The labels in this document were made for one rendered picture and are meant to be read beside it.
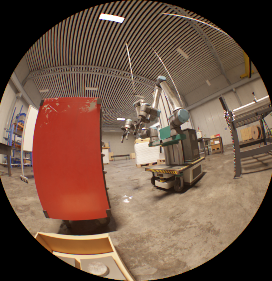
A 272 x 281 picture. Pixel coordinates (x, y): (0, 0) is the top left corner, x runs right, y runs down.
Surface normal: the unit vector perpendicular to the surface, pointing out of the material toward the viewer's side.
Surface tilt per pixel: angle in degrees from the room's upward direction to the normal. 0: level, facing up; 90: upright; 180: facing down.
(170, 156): 90
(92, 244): 90
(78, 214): 90
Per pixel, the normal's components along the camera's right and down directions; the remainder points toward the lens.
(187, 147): -0.88, 0.02
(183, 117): 0.09, -0.09
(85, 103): 0.46, -0.20
